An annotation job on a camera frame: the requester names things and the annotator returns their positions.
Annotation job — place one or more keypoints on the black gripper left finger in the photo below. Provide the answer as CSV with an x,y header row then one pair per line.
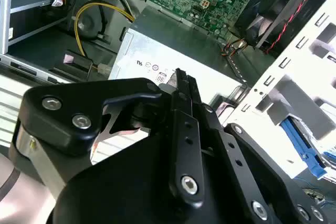
x,y
65,103

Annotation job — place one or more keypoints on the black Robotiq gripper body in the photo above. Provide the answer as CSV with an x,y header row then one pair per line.
x,y
126,195

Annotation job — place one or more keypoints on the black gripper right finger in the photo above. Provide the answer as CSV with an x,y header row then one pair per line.
x,y
262,171

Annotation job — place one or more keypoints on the hard disk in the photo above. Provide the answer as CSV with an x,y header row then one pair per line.
x,y
302,142

